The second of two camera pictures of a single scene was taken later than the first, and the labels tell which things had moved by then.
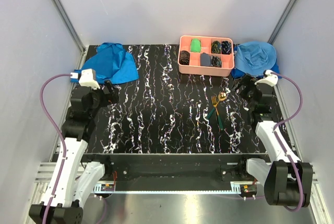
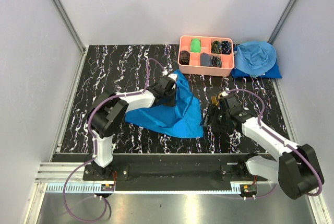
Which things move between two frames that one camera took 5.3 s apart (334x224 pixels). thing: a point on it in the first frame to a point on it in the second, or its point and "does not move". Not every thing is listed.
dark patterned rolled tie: (184, 58) does not move
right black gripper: (247, 81) to (213, 110)
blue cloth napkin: (111, 62) to (185, 118)
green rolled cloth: (195, 45) does not move
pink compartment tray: (194, 68) does not move
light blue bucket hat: (255, 57) does not move
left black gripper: (112, 96) to (173, 101)
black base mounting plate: (175, 172) does not move
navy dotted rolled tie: (226, 46) does not move
